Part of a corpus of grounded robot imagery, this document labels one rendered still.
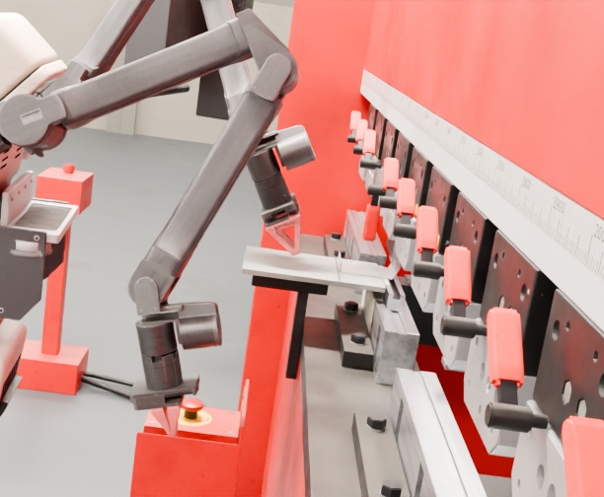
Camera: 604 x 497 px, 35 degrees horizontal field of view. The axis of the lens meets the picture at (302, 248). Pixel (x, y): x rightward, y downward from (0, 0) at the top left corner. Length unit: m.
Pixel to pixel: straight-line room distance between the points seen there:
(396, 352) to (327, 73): 1.17
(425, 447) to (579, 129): 0.57
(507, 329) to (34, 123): 0.94
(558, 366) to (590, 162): 0.14
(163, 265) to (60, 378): 2.23
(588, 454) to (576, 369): 0.13
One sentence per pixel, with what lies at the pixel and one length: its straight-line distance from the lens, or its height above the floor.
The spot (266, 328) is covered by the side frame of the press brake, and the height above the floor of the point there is 0.58.
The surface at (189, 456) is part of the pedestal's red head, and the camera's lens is 1.50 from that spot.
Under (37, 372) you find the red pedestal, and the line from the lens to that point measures 3.65.
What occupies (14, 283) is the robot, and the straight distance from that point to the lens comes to 1.68.
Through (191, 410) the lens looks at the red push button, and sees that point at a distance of 1.60.
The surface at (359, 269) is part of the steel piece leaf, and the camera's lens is 1.83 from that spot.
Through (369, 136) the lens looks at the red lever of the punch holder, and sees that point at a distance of 1.87.
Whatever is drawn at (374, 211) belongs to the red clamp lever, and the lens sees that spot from 1.63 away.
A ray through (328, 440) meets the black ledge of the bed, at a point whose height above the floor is 0.88.
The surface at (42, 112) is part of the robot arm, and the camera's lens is 1.48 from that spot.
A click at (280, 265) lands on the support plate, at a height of 1.00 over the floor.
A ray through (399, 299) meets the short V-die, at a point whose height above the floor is 0.99.
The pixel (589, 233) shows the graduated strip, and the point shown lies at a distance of 0.66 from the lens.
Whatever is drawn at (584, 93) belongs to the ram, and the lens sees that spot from 0.72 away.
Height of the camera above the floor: 1.44
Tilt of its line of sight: 13 degrees down
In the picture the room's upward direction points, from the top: 8 degrees clockwise
